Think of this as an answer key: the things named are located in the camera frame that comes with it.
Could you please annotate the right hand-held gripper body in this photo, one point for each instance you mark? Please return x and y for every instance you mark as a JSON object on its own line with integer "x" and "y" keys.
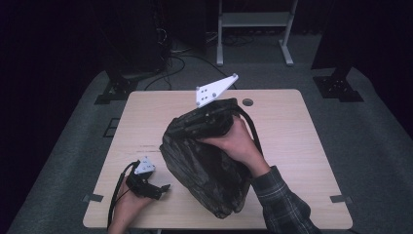
{"x": 211, "y": 91}

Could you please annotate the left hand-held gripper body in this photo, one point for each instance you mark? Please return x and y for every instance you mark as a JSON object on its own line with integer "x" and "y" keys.
{"x": 142, "y": 187}

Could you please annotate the black plastic garbage bag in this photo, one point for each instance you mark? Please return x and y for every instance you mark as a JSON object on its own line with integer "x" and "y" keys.
{"x": 195, "y": 169}

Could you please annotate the person's left hand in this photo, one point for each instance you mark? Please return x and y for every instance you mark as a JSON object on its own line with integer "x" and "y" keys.
{"x": 126, "y": 211}

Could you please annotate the person's right hand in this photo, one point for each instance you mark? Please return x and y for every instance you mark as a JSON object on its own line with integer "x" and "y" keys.
{"x": 238, "y": 146}

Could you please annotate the grey round table grommet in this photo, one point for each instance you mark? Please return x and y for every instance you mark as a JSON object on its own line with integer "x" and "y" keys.
{"x": 247, "y": 102}

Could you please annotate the dark square floor box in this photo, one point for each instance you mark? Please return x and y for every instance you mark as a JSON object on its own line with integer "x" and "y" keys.
{"x": 112, "y": 127}

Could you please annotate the black metal stand base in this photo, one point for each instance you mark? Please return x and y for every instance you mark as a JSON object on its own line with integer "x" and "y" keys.
{"x": 117, "y": 87}
{"x": 337, "y": 87}

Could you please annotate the white metal stand frame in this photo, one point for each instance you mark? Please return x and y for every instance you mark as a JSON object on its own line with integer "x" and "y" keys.
{"x": 255, "y": 19}

